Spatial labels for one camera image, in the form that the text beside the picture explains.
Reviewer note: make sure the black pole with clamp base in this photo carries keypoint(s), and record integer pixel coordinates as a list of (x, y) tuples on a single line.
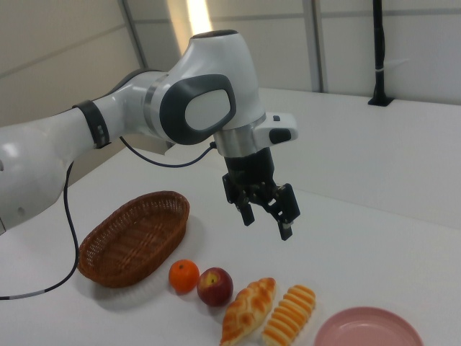
[(379, 54)]

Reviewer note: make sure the toy orange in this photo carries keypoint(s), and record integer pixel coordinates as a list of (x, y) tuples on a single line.
[(183, 277)]

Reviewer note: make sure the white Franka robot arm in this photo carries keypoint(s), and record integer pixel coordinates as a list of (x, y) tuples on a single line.
[(201, 72)]

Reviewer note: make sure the ribbed toy bread roll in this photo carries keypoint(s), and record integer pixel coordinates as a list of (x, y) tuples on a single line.
[(290, 315)]

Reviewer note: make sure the braided toy bread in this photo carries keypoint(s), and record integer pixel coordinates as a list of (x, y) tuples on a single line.
[(246, 310)]

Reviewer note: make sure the pink plate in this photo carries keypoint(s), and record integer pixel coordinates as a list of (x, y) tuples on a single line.
[(367, 328)]

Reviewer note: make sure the red toy apple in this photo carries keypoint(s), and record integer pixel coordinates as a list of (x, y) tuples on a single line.
[(215, 288)]

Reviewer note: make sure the brown woven basket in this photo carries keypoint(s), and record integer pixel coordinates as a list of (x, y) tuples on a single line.
[(108, 266)]

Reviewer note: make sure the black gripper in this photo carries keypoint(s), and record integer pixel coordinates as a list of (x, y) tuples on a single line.
[(252, 169)]

